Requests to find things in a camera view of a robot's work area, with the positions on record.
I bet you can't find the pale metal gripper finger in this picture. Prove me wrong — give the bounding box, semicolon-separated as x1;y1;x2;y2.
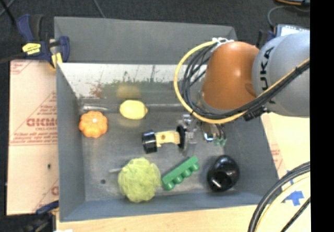
184;134;198;155
182;114;196;135

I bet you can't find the wooden axle with black wheels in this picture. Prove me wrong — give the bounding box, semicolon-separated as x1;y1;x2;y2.
141;124;188;155

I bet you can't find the green toy building block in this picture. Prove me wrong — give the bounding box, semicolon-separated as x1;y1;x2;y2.
161;155;201;192

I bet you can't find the black rounded cup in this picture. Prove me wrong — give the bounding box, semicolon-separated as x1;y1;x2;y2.
206;155;241;193

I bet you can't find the yellow toy lemon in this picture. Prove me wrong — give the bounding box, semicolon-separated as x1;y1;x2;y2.
119;99;149;121

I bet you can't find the light green toy lettuce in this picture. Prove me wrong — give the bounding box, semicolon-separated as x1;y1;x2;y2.
117;157;163;203

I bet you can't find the orange toy pumpkin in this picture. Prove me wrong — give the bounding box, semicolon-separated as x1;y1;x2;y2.
78;110;109;139

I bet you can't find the grey metal bin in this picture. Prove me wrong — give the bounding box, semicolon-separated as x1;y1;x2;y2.
54;16;281;223

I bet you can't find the brown cardboard board red print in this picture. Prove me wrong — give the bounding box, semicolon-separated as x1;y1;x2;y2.
5;59;59;216

